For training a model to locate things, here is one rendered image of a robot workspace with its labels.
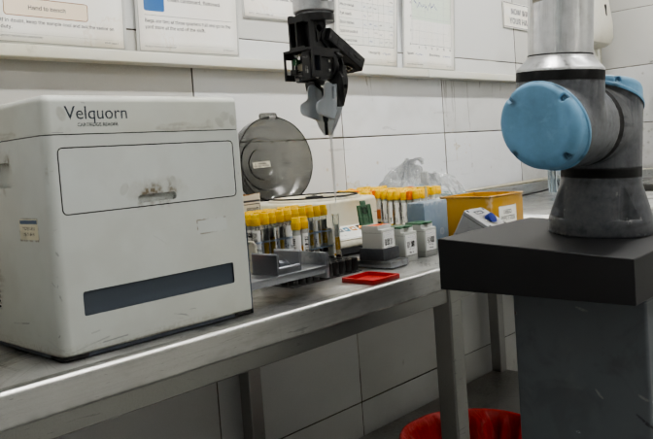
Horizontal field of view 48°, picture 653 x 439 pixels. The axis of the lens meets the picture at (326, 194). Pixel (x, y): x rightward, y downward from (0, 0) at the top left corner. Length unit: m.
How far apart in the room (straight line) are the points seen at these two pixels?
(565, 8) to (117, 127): 0.58
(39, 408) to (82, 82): 0.92
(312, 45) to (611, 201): 0.56
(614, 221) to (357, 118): 1.20
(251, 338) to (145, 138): 0.29
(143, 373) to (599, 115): 0.66
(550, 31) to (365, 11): 1.28
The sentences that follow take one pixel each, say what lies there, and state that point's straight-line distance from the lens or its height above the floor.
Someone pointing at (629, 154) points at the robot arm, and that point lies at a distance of 1.14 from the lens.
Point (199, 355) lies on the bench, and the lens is 0.93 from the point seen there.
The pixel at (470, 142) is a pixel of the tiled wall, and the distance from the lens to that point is 2.67.
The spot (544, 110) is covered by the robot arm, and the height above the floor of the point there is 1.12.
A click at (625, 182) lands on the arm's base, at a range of 1.14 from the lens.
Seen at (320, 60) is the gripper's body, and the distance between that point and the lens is 1.28.
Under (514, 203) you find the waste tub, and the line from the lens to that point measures 1.67.
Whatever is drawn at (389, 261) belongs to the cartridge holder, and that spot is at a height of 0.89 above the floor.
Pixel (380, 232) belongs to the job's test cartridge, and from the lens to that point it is 1.32.
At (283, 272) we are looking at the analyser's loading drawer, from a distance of 1.09.
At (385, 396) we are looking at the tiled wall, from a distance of 2.33.
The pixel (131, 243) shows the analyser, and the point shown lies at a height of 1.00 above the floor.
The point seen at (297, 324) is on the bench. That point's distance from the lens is 1.04.
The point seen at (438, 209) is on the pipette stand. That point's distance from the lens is 1.55.
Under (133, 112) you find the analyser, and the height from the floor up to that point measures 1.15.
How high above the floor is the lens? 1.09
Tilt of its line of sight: 3 degrees down
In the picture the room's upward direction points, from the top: 4 degrees counter-clockwise
